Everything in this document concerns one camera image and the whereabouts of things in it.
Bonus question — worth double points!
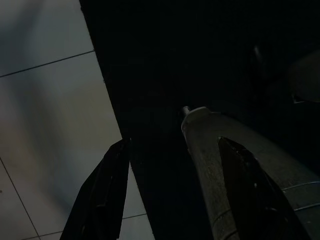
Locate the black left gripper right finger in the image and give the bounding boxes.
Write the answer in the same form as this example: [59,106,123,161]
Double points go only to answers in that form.
[217,136,310,240]

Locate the black floor mat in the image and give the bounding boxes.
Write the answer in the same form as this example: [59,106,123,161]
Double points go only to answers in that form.
[79,0,320,240]

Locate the grey robot right leg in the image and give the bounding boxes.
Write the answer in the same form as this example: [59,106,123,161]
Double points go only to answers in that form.
[287,48,320,104]

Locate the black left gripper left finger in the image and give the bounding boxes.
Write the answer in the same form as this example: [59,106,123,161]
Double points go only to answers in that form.
[59,137,131,240]

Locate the grey robot leg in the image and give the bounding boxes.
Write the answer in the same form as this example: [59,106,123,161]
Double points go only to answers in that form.
[181,106,320,240]
[287,48,320,104]

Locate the grey robot left leg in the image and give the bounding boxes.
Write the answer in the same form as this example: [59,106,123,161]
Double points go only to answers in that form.
[181,106,320,240]

